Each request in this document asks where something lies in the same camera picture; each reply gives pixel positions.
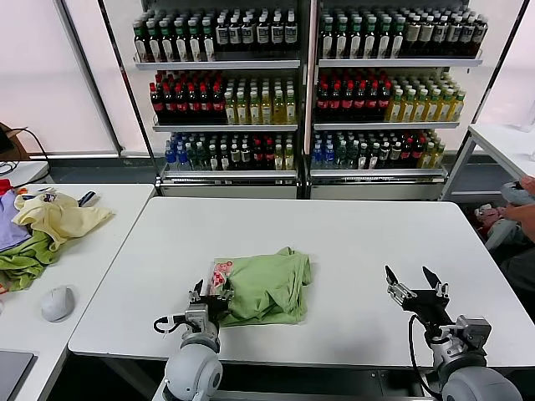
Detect black power cable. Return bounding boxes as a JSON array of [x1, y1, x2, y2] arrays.
[[19, 127, 49, 160]]

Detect light green t-shirt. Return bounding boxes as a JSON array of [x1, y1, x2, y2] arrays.
[[207, 246, 313, 328]]

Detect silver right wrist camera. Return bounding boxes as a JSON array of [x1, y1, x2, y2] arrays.
[[453, 315, 492, 348]]

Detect blue water bottles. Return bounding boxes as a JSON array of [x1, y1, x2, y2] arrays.
[[164, 132, 189, 171], [311, 132, 338, 170]]

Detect white metal table frame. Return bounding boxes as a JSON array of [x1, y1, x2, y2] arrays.
[[441, 124, 535, 251]]

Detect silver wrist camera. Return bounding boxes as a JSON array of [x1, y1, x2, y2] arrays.
[[453, 315, 492, 348], [183, 303, 210, 331]]

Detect grey drinks shelf unit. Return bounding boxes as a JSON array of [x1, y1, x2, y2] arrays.
[[132, 0, 310, 200], [308, 0, 484, 201]]

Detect cola bottles red caps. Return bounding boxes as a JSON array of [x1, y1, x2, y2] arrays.
[[315, 73, 394, 123], [149, 70, 227, 125]]

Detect brown cardboard box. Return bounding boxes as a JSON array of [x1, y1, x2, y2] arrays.
[[0, 122, 29, 162]]

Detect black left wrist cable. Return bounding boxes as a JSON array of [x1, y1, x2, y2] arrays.
[[153, 315, 187, 334]]

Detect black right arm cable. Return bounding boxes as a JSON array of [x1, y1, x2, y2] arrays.
[[408, 313, 444, 398]]

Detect grey computer mouse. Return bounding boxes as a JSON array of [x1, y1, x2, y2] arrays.
[[40, 285, 76, 322]]

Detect pale yellow garment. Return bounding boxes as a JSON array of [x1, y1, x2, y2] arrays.
[[11, 190, 115, 251]]

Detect yellow tea bottles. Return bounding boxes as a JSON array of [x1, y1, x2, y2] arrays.
[[384, 74, 467, 123], [224, 77, 298, 125]]

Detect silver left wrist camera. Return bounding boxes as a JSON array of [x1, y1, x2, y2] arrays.
[[183, 303, 210, 331]]

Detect grey laptop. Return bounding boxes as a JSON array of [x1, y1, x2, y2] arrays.
[[0, 350, 37, 401]]

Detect dark bottles green caps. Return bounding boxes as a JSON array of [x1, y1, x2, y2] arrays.
[[319, 12, 405, 59], [132, 12, 217, 63]]

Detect small red cap bottles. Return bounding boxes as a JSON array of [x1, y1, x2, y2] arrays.
[[399, 131, 427, 168], [250, 133, 277, 170]]

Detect mixed small dark bottles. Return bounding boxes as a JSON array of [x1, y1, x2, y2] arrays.
[[334, 131, 402, 170], [186, 132, 254, 171]]

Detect dark bottles white labels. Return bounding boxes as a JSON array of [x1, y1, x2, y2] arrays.
[[215, 10, 300, 53]]

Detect olive green garment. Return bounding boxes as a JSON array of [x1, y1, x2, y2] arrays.
[[0, 229, 59, 292]]

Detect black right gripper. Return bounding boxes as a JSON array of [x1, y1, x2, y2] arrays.
[[384, 265, 455, 333]]

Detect grey handheld controller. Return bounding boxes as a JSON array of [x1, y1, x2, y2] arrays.
[[500, 181, 528, 206]]

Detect dark window frame bar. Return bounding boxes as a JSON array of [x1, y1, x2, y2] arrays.
[[57, 0, 126, 158]]

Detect dark bottles beige labels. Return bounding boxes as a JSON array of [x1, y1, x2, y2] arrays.
[[403, 10, 489, 58]]

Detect purple garment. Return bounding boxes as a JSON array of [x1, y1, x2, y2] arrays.
[[0, 190, 33, 254]]

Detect small yellow drink bottles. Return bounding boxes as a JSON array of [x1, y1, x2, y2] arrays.
[[417, 131, 446, 169], [273, 135, 296, 170]]

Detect red pink toy pile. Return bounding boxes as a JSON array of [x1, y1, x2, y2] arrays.
[[474, 202, 509, 231]]

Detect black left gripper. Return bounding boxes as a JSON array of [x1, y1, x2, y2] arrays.
[[188, 278, 235, 323]]

